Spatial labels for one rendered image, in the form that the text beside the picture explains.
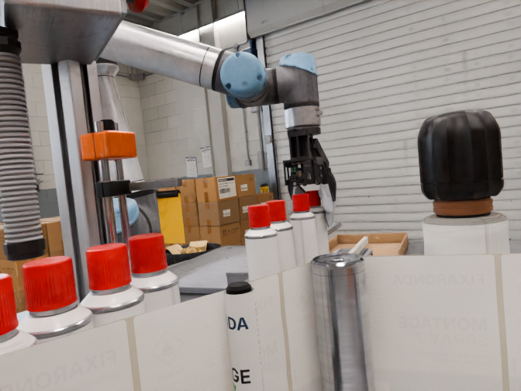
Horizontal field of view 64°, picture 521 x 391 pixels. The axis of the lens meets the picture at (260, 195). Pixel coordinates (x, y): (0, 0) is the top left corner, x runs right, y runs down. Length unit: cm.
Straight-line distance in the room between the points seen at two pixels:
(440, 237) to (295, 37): 515
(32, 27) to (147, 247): 23
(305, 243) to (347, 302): 52
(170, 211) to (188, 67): 37
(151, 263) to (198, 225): 402
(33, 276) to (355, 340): 23
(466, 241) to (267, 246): 28
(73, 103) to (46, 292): 27
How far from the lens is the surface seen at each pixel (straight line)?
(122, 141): 49
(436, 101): 478
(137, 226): 84
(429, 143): 48
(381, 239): 161
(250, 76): 73
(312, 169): 84
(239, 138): 606
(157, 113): 725
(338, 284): 29
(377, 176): 494
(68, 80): 55
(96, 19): 43
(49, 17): 43
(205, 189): 428
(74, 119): 54
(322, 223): 90
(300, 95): 87
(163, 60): 79
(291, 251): 69
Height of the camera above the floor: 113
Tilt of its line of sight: 3 degrees down
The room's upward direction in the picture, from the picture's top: 6 degrees counter-clockwise
